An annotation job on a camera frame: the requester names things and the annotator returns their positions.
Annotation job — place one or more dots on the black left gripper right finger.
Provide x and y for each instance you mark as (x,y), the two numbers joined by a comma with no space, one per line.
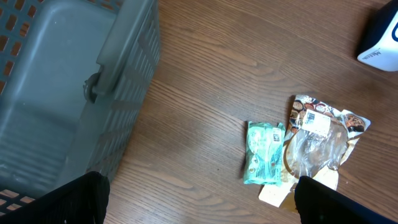
(317,203)

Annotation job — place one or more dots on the white barcode scanner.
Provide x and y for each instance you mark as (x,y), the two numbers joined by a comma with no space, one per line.
(378,47)

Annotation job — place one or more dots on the clear snack bag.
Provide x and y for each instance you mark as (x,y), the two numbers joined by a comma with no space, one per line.
(318,140)

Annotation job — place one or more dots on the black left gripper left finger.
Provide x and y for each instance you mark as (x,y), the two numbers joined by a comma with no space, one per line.
(83,200)

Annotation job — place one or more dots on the grey plastic basket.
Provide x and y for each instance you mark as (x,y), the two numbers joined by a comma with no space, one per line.
(74,75)

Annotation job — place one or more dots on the teal snack packet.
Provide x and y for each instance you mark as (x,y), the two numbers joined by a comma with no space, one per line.
(263,160)

